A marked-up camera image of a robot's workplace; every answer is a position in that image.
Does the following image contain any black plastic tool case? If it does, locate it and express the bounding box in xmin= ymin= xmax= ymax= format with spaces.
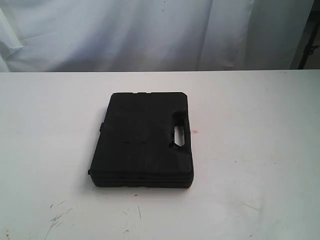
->
xmin=88 ymin=92 xmax=194 ymax=188

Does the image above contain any white backdrop curtain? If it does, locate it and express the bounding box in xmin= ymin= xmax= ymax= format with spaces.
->
xmin=0 ymin=0 xmax=313 ymax=72

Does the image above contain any black metal stand pole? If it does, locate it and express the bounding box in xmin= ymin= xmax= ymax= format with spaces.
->
xmin=298 ymin=0 xmax=320 ymax=70

